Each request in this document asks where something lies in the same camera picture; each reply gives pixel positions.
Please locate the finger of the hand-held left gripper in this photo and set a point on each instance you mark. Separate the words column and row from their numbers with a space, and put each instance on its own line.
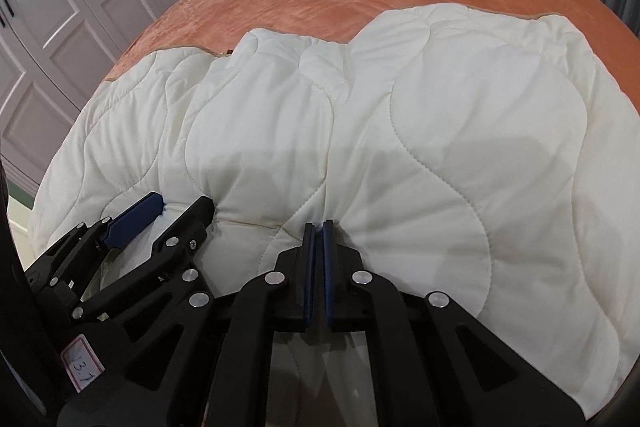
column 200, row 212
column 135, row 217

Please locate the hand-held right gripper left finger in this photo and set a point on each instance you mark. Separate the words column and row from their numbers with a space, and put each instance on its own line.
column 310, row 257

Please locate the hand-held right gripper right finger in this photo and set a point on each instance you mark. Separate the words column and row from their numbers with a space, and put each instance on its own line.
column 329, row 257

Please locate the white quilted jacket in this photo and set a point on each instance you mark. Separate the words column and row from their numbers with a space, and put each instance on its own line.
column 400, row 132

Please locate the white panelled wardrobe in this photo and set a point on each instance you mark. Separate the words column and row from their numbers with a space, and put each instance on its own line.
column 75, row 7

